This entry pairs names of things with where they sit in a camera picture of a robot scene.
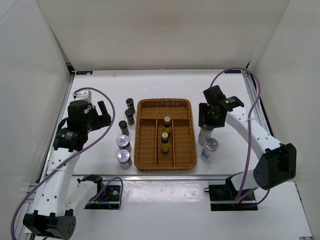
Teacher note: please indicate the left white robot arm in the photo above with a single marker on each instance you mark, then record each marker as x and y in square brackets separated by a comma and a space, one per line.
[54, 214]

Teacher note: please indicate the aluminium frame rail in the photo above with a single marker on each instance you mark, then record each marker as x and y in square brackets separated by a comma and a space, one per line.
[160, 178]
[251, 84]
[15, 225]

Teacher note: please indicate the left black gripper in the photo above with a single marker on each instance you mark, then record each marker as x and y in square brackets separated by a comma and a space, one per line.
[102, 120]

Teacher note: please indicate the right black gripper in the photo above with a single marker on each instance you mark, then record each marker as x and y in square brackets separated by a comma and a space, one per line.
[203, 119]

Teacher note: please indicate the jar white red lid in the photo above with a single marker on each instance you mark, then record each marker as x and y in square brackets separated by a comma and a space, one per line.
[124, 158]
[123, 143]

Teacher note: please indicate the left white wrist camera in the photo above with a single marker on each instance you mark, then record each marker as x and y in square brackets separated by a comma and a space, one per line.
[83, 95]

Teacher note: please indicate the front aluminium frame rail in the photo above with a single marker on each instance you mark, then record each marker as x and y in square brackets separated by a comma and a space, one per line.
[160, 178]

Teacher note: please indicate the white can silver lid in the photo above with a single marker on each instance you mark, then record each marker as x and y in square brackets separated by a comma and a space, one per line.
[205, 132]

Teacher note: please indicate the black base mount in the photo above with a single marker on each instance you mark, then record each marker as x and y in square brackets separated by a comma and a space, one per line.
[109, 199]
[222, 200]

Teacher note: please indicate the right aluminium frame rail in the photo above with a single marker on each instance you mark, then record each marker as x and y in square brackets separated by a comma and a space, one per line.
[251, 84]

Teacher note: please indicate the white can blue label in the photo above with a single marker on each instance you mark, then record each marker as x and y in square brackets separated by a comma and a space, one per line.
[211, 145]

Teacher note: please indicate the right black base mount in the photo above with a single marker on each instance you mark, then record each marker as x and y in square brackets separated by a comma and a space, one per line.
[222, 200]

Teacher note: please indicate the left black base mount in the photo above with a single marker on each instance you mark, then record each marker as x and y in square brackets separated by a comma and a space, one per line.
[109, 199]

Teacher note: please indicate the dark spice jar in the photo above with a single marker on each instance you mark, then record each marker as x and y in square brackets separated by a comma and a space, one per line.
[130, 105]
[124, 128]
[130, 117]

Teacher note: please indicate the yellow bottle beige cap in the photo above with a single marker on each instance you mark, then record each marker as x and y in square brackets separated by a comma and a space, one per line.
[167, 126]
[165, 145]

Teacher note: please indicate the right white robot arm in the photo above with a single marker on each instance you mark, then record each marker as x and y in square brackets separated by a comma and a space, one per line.
[277, 162]

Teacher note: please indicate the woven wicker tray basket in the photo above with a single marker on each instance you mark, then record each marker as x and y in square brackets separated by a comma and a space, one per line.
[149, 123]

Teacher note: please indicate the left aluminium frame rail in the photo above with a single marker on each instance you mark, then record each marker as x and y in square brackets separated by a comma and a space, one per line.
[15, 225]

